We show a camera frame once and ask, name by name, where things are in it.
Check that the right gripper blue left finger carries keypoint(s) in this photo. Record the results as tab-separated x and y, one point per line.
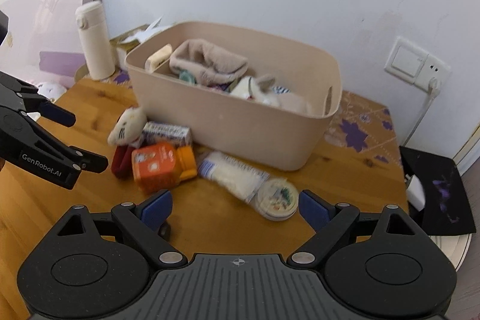
138	225

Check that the white fluffy plush toy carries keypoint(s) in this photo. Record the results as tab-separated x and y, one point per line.
264	91

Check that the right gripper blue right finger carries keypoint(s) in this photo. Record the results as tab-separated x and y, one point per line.
334	227

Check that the black cube gold character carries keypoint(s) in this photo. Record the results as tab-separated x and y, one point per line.
164	231

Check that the white cat plush toy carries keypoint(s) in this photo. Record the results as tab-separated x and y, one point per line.
126	136

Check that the white charger adapter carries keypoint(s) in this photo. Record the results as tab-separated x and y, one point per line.
415	192

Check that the cream thermos bottle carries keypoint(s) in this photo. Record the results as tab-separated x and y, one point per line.
92	27

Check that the round balm tin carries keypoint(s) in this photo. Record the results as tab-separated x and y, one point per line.
277	199

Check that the orange medicine bottle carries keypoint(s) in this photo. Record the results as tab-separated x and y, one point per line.
163	166

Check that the cartoon tissue packet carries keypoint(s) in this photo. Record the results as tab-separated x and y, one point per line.
154	61

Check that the purple white gift box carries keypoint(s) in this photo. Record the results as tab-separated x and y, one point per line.
42	44

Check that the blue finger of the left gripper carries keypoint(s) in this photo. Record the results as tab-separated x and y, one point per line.
49	110
72	155

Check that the white wall switch socket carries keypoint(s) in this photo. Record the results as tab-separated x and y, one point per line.
416	66

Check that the teal hair scrunchie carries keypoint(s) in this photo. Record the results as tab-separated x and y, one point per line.
187	77

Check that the beige plastic storage bin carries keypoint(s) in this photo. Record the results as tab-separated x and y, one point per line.
251	130

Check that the blue white small box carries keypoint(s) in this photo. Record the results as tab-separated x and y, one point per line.
177	135

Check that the beige fluffy hat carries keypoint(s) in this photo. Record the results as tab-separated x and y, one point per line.
208	63

